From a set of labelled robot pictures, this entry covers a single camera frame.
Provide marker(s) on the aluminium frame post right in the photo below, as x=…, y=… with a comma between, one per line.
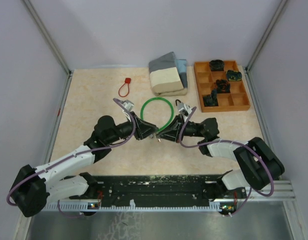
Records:
x=267, y=33

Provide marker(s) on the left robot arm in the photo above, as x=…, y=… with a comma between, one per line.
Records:
x=35, y=187

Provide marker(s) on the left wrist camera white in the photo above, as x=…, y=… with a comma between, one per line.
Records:
x=127, y=105

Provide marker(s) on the dark rolled item middle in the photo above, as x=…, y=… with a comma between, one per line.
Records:
x=222, y=86

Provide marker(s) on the dark rolled item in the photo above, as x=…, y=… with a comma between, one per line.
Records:
x=222, y=86
x=211, y=100
x=233, y=76
x=216, y=65

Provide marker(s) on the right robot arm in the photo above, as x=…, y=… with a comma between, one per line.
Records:
x=259, y=166

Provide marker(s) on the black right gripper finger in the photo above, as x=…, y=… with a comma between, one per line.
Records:
x=172, y=136
x=175, y=125

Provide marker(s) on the red cable seal lock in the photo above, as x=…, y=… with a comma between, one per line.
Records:
x=124, y=90

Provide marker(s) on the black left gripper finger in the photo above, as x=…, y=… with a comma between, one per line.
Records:
x=141, y=135
x=143, y=126

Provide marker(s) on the folded grey beige cloth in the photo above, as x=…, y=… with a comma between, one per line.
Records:
x=168, y=75

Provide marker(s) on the dark rolled item right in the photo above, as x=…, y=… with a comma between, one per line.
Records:
x=233, y=76

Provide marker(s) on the wooden compartment tray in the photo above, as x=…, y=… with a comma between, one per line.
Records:
x=236, y=100

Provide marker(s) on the green cable lock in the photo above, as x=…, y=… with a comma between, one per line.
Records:
x=158, y=107

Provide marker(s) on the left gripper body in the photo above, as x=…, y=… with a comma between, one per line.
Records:
x=124, y=130

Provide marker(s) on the aluminium frame post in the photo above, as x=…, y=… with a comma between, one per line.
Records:
x=267, y=33
x=46, y=35

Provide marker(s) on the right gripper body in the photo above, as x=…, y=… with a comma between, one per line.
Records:
x=192, y=129

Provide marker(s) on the aluminium frame post left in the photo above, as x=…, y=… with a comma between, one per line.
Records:
x=46, y=35

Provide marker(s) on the dark rolled item top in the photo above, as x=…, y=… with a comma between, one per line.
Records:
x=216, y=65

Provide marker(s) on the dark rolled item lower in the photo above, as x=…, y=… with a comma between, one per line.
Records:
x=211, y=100

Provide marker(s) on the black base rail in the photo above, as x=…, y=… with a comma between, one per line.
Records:
x=161, y=191

